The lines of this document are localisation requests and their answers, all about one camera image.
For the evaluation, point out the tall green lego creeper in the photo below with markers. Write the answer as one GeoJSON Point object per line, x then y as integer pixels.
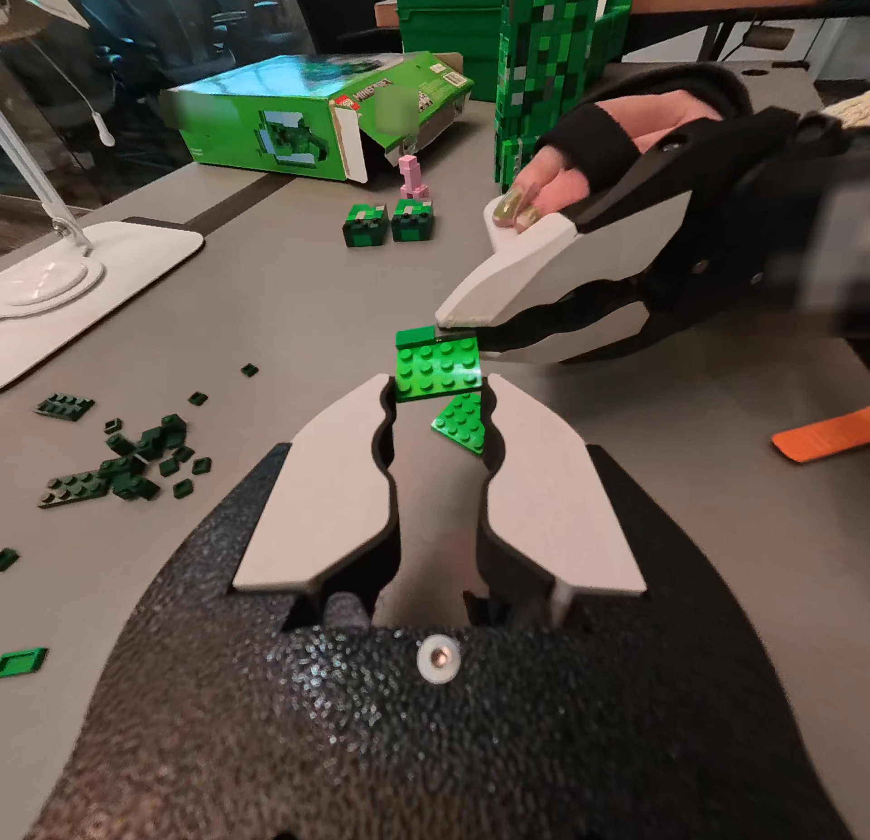
{"type": "Point", "coordinates": [544, 51]}

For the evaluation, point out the pile of dark green pieces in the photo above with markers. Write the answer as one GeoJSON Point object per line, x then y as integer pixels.
{"type": "Point", "coordinates": [146, 446]}

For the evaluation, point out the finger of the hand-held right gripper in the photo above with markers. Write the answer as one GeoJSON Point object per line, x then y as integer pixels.
{"type": "Point", "coordinates": [591, 340]}
{"type": "Point", "coordinates": [612, 242]}

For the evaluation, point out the black office chair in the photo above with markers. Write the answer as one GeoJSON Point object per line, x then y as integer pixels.
{"type": "Point", "coordinates": [340, 4]}

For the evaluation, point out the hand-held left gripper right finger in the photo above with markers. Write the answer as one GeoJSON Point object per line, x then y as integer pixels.
{"type": "Point", "coordinates": [557, 507]}

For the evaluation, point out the green plastic bin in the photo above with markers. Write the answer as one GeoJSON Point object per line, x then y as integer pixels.
{"type": "Point", "coordinates": [448, 38]}

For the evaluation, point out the pink lego pig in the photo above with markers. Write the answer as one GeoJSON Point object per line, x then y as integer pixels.
{"type": "Point", "coordinates": [412, 177]}

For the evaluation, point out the person's right forearm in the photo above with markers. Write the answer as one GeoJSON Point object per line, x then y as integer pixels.
{"type": "Point", "coordinates": [849, 109]}

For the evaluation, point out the orange lego brick separator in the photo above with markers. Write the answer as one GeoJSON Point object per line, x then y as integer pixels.
{"type": "Point", "coordinates": [822, 435]}

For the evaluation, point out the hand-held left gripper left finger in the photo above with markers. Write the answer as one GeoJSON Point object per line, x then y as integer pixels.
{"type": "Point", "coordinates": [319, 500]}

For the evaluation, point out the green lego build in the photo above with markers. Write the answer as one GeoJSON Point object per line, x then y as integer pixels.
{"type": "Point", "coordinates": [412, 221]}
{"type": "Point", "coordinates": [363, 227]}

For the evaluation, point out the small green lego brick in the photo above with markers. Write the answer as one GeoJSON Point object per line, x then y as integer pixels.
{"type": "Point", "coordinates": [414, 338]}

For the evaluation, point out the person's right hand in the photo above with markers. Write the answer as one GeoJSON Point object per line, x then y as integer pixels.
{"type": "Point", "coordinates": [652, 116]}

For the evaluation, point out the dark green long lego plate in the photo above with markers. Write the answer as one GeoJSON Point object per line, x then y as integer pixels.
{"type": "Point", "coordinates": [75, 490]}

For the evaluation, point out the green lego set box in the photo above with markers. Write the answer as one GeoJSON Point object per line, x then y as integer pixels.
{"type": "Point", "coordinates": [231, 130]}

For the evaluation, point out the dark green short lego plate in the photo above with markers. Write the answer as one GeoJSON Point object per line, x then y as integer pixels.
{"type": "Point", "coordinates": [64, 406]}

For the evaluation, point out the white book stand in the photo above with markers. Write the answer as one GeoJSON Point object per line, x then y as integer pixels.
{"type": "Point", "coordinates": [129, 276]}

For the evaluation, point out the bright green square lego plate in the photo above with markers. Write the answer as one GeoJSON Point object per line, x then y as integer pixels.
{"type": "Point", "coordinates": [465, 425]}
{"type": "Point", "coordinates": [438, 374]}

